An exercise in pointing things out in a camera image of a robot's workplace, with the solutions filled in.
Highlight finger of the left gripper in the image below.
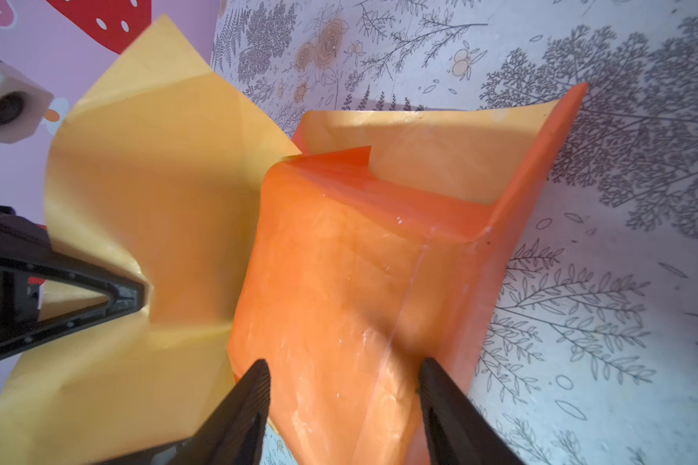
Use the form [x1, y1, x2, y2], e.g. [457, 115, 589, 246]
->
[0, 205, 145, 360]

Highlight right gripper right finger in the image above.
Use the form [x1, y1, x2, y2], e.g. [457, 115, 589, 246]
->
[419, 358, 523, 465]

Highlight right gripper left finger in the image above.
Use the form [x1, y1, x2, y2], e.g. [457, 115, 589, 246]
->
[107, 360, 271, 465]

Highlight orange yellow wrapping paper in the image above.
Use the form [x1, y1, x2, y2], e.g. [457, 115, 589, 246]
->
[0, 17, 587, 464]

